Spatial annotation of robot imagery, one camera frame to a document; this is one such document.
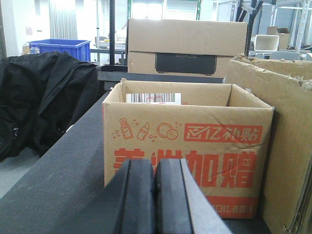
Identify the small distant cardboard box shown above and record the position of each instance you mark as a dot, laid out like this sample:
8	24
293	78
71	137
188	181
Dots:
283	33

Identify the black jacket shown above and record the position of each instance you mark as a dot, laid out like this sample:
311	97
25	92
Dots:
41	97

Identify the blue plastic crate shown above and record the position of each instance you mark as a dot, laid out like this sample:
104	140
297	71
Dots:
79	49

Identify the black upright post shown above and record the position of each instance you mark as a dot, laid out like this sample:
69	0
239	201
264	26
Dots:
112	32

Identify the large Ecoflow cardboard box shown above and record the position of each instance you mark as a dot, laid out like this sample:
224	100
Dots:
183	47

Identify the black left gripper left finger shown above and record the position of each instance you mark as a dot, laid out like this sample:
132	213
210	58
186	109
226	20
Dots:
124	206

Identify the cardboard box red print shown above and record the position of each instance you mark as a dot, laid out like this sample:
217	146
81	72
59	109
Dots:
221	130

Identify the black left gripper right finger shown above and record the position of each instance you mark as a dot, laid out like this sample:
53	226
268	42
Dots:
181	207

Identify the plain brown cardboard box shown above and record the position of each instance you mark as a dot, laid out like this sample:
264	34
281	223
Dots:
286	204

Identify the white plastic bin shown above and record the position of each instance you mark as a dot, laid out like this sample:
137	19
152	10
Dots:
266	43

